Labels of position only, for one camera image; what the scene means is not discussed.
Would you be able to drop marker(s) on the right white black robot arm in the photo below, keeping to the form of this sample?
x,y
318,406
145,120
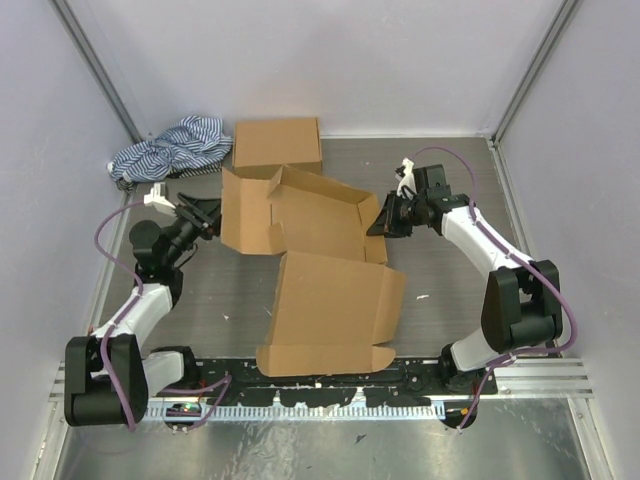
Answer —
x,y
520,308

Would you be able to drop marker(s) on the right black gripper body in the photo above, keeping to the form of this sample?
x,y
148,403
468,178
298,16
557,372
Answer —
x,y
408,214

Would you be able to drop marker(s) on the aluminium frame rail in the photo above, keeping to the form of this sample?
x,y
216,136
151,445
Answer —
x,y
541,378

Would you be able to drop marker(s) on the brown cardboard box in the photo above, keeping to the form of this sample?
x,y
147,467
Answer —
x,y
261,147

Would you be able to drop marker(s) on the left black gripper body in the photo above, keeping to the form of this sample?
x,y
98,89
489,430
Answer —
x,y
187,232

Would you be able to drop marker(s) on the slotted grey cable duct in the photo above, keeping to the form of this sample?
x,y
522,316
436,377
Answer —
x,y
174,410

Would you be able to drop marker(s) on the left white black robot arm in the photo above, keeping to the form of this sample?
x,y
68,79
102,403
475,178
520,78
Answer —
x,y
107,380

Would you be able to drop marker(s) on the blue striped crumpled cloth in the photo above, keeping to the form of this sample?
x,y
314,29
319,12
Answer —
x,y
194,146

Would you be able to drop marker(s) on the brown cardboard blanks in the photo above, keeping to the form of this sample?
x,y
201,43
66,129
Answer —
x,y
337,302

